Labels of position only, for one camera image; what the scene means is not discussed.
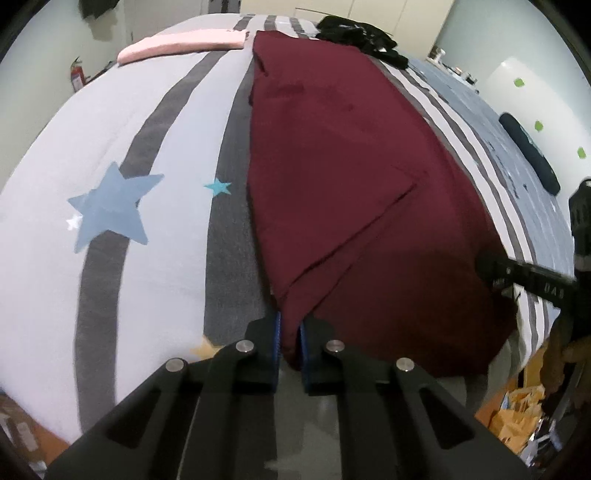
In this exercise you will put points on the maroon shirt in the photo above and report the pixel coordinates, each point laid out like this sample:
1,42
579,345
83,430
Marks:
346,161

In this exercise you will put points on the navy printed pillow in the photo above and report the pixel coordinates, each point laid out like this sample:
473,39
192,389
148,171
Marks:
531,150

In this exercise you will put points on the person's right hand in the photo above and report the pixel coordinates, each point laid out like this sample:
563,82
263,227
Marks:
570,360

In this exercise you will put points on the bed with striped star sheet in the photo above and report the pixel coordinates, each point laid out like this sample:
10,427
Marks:
161,115

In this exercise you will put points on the pink folded garment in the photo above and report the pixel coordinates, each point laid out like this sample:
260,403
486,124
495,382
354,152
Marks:
180,44

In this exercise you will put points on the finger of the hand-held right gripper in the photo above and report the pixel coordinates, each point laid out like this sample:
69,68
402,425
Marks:
496,270

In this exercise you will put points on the red fire extinguisher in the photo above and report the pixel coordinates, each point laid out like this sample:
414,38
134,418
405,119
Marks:
77,76

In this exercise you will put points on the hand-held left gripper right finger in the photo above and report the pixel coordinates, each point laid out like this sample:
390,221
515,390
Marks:
304,353

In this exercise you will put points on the black hanging jacket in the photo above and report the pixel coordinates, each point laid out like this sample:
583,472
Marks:
97,7

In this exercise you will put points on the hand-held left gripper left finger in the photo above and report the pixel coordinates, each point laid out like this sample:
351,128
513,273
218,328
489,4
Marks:
277,341

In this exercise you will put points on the white headboard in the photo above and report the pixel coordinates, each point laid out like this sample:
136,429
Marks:
554,101

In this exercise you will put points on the scattered paper boxes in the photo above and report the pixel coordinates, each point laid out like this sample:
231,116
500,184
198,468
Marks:
21,424

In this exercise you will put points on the white nightstand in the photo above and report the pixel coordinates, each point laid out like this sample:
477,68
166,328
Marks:
450,67

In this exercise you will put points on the black crumpled garment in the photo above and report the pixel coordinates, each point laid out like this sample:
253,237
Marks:
355,34

